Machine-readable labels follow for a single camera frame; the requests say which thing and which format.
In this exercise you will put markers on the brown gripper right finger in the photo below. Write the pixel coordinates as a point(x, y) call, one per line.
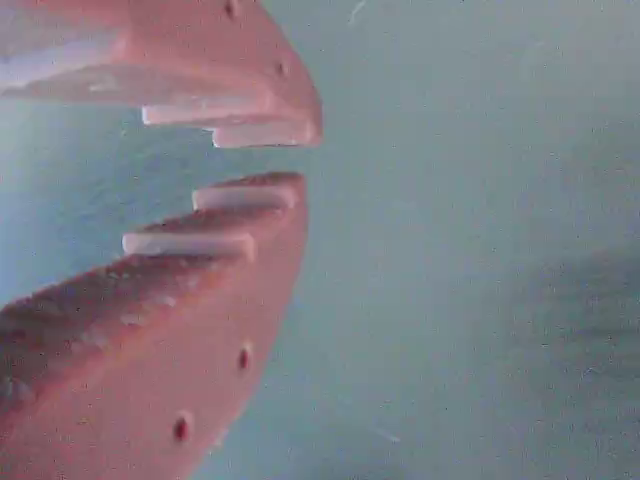
point(200, 65)

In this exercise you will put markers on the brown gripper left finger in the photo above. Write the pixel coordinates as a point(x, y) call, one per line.
point(150, 360)

